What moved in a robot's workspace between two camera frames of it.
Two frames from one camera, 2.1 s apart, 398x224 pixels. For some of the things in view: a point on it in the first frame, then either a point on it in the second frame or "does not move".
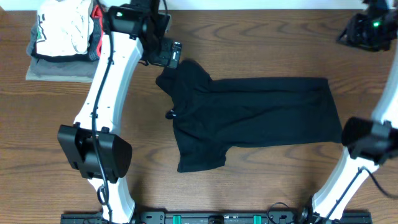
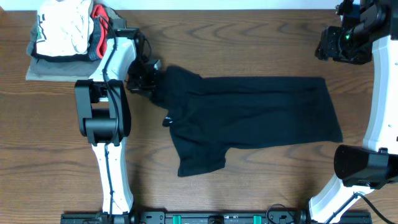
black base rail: (215, 217) does not move
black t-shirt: (211, 116) does not move
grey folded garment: (42, 70) does not move
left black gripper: (162, 58) → (148, 90)
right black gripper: (360, 37) → (329, 48)
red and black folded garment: (94, 53) does not move
